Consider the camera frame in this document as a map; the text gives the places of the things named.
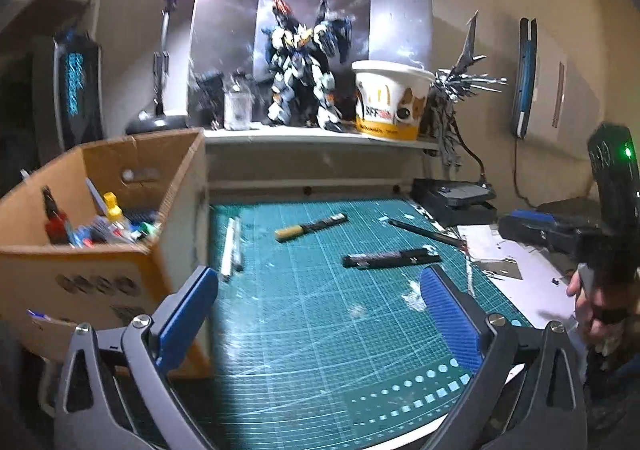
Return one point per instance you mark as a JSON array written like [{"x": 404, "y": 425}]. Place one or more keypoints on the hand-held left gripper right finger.
[{"x": 450, "y": 325}]

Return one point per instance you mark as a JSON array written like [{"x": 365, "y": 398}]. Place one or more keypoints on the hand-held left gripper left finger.
[{"x": 187, "y": 315}]

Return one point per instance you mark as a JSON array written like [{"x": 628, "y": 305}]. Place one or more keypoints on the cardboard box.
[{"x": 100, "y": 280}]

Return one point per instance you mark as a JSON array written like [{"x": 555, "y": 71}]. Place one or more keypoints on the thin black brush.
[{"x": 425, "y": 231}]

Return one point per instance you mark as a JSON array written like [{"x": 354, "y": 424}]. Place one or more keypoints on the gold and black marker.
[{"x": 290, "y": 232}]

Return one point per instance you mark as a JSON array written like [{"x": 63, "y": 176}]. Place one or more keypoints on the person's right hand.
[{"x": 592, "y": 322}]

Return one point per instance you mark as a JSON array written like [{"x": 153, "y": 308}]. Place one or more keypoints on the small metal sheet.
[{"x": 495, "y": 270}]

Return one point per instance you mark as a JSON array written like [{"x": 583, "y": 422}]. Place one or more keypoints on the black and blue case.
[{"x": 530, "y": 230}]

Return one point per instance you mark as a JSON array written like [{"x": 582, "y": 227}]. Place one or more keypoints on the thick black marker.
[{"x": 390, "y": 257}]

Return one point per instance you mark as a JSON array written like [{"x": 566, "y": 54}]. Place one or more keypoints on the white paper sheet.
[{"x": 542, "y": 292}]

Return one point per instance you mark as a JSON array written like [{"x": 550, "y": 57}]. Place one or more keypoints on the pile of craft tools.
[{"x": 100, "y": 232}]

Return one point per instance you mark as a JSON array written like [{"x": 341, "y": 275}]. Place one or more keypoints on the flat black box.
[{"x": 450, "y": 202}]

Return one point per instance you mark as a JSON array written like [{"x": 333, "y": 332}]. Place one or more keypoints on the green cutting mat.
[{"x": 310, "y": 320}]

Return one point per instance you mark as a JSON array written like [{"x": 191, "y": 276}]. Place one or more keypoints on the yellow capped bottle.
[{"x": 114, "y": 210}]

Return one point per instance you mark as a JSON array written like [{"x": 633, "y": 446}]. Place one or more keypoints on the blue pen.
[{"x": 40, "y": 315}]

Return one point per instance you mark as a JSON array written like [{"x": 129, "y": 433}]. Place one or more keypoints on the red and black bottle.
[{"x": 54, "y": 225}]

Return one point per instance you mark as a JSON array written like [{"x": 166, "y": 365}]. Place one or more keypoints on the black desk lamp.
[{"x": 157, "y": 122}]

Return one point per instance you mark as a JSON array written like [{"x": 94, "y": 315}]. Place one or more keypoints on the dark winged robot model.
[{"x": 450, "y": 94}]

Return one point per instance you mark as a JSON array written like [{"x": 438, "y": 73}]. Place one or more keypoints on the clear plastic jar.
[{"x": 236, "y": 112}]

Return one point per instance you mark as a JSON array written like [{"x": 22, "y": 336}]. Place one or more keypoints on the white desk shelf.
[{"x": 300, "y": 135}]

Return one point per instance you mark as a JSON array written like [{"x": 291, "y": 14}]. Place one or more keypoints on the black model parts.
[{"x": 207, "y": 94}]

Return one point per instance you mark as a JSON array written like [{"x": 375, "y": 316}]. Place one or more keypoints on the white and yellow paper bucket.
[{"x": 390, "y": 99}]

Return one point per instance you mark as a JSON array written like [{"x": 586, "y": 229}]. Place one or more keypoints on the white and blue robot model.
[{"x": 300, "y": 79}]

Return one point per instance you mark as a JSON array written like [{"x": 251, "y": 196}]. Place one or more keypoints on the black tower with blue light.
[{"x": 75, "y": 79}]

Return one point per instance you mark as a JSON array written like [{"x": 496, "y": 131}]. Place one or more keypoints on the black and blue wall device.
[{"x": 523, "y": 79}]

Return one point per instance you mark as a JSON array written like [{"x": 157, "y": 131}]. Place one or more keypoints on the dark wall poster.
[{"x": 225, "y": 29}]

